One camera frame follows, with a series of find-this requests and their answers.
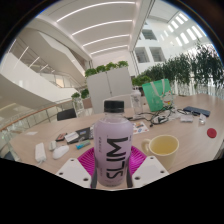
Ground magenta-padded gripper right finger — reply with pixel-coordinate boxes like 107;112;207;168
125;145;170;189

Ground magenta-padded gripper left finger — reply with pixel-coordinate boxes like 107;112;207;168
55;146;99;189

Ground lilac drink bottle black cap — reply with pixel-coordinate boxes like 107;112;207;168
93;99;135;188

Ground white computer mouse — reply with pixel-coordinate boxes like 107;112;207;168
52;144;70;160

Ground pale yellow mug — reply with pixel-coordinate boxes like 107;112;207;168
141;134;180;171

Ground blue marker pen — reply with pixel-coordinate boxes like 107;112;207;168
75;139;91;150

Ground small grey case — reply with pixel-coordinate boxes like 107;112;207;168
48;140;58;152

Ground white card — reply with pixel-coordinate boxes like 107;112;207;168
64;131;80;144

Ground small red black device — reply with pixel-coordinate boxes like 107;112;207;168
55;132;68;142

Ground white power strip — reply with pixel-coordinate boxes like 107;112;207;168
34;142;48;164

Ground black notebook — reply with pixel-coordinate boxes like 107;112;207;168
66;126;94;145

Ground colourful sticker sheet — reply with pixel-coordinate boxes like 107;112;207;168
132;121;150;135

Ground black chair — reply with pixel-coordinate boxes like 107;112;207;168
56;108;78;122

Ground clear shaker bottle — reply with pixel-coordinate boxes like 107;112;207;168
130;87;144;116

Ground green tote bag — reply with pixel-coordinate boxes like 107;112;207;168
142;78;174;113

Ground potted green plant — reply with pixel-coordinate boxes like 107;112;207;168
70;88;90;109

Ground tall white cabinet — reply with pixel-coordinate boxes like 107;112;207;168
85;67;134;114

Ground row of green hedge plants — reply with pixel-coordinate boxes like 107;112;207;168
132;41;224;98

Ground green plants on cabinet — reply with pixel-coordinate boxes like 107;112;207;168
84;60;129;78

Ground tangled black cables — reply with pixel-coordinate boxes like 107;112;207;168
133;108;183;128

